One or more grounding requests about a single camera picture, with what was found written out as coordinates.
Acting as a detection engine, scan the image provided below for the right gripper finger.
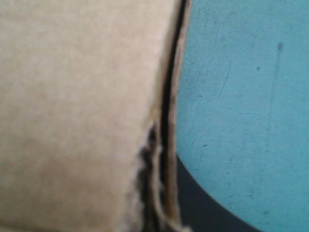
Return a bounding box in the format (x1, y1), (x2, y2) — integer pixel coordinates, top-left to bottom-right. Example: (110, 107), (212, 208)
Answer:
(175, 153), (263, 232)

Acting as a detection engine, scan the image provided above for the brown cardboard box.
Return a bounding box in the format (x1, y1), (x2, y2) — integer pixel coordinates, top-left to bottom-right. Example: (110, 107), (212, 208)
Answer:
(0, 0), (193, 232)

